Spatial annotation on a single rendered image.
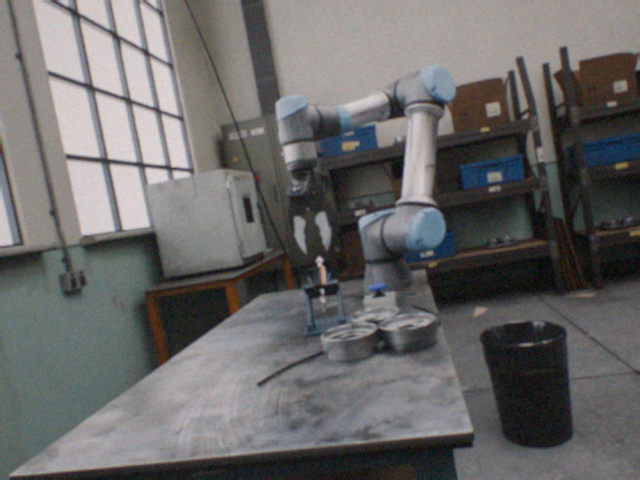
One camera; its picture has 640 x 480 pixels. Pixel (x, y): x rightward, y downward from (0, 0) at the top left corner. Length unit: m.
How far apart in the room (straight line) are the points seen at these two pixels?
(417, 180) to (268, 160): 3.57
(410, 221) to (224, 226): 2.00
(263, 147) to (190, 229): 1.83
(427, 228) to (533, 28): 4.10
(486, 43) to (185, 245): 3.37
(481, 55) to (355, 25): 1.23
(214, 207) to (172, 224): 0.31
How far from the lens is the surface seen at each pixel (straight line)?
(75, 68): 3.51
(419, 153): 1.42
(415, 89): 1.48
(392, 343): 0.90
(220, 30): 5.52
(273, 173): 4.86
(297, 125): 1.16
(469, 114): 4.51
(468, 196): 4.38
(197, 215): 3.26
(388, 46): 5.15
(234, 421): 0.75
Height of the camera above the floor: 1.07
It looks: 4 degrees down
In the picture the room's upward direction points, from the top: 10 degrees counter-clockwise
